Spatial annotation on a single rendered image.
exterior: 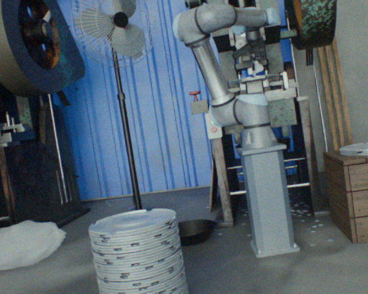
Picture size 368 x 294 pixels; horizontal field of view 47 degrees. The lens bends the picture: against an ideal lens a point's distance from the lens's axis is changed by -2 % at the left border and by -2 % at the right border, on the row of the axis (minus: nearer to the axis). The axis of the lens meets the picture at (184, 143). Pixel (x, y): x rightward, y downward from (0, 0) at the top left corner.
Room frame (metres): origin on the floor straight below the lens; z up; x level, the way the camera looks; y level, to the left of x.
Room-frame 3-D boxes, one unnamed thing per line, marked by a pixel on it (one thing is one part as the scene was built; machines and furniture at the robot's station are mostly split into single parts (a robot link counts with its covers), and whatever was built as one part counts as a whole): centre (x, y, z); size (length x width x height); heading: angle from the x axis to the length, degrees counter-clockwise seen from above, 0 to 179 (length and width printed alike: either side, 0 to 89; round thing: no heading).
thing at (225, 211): (2.73, -0.23, 0.45); 0.92 x 0.12 x 0.90; 170
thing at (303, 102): (2.63, -0.75, 0.45); 0.92 x 0.12 x 0.90; 170
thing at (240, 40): (2.50, -0.46, 1.04); 0.17 x 0.15 x 0.30; 170
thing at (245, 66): (2.55, -0.47, 0.86); 0.20 x 0.16 x 0.05; 80
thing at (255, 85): (2.37, -0.43, 0.72); 0.25 x 0.14 x 0.14; 170
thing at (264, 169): (1.82, -0.32, 0.23); 0.19 x 0.19 x 0.45; 0
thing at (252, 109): (1.83, -0.31, 0.62); 0.13 x 0.12 x 0.14; 49
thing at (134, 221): (1.39, 0.21, 0.31); 0.29 x 0.29 x 0.01
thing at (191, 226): (2.14, 0.04, 0.04); 0.30 x 0.30 x 0.07
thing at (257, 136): (1.82, -0.32, 0.50); 0.15 x 0.15 x 0.10
